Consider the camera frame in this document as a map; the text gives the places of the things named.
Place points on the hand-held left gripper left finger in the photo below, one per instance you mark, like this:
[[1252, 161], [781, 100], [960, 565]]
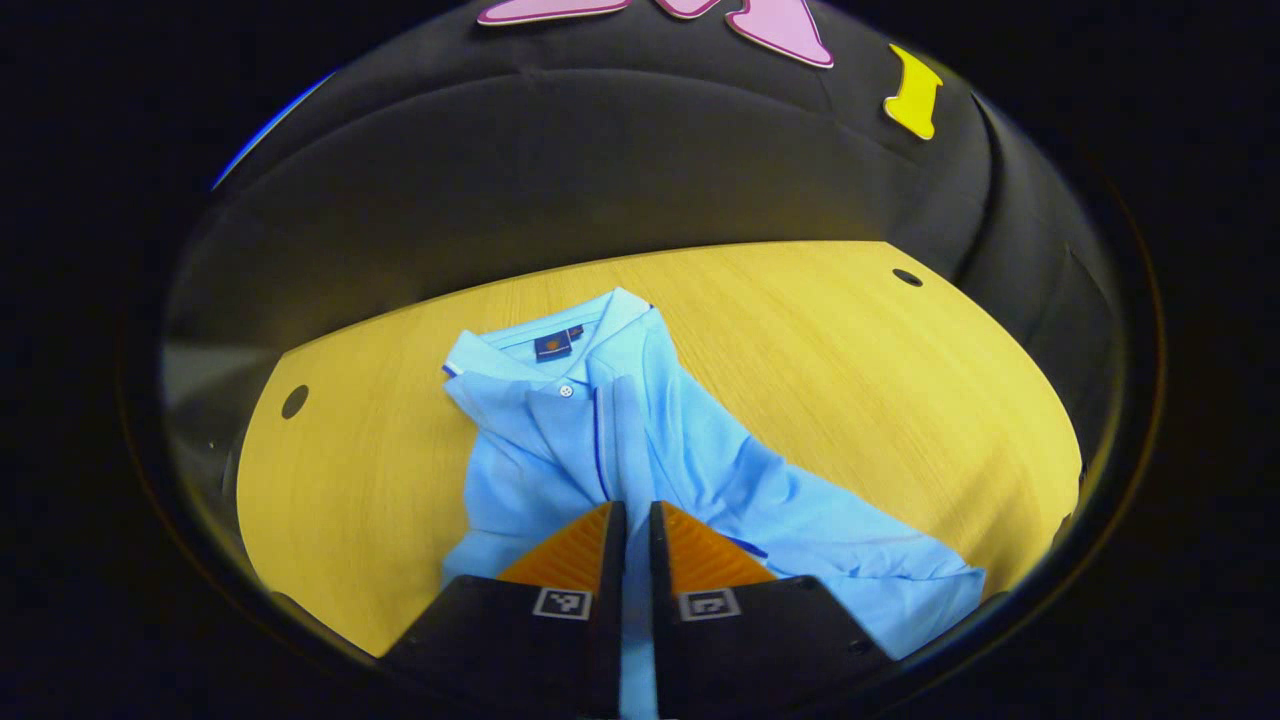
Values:
[[612, 600]]

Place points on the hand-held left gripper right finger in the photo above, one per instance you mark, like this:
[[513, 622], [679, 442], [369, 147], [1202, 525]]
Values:
[[662, 600]]

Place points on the light blue T-shirt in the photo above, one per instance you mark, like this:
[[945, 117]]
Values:
[[700, 450]]

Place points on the black backdrop cloth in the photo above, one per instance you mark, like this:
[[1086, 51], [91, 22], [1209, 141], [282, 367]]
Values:
[[600, 150]]

